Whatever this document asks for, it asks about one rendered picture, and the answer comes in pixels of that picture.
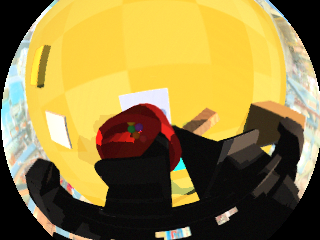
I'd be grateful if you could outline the orange-brown wooden bar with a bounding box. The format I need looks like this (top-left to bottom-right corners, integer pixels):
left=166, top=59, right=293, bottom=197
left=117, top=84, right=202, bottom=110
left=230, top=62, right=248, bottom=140
left=181, top=108, right=220, bottom=136

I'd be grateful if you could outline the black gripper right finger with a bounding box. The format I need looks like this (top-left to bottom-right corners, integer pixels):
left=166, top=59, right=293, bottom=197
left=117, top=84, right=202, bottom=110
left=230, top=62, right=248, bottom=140
left=172, top=125, right=259, bottom=200

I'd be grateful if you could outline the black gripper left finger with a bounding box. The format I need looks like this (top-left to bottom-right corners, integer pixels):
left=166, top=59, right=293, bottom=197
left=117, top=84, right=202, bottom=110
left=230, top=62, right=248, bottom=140
left=95, top=131, right=173, bottom=207

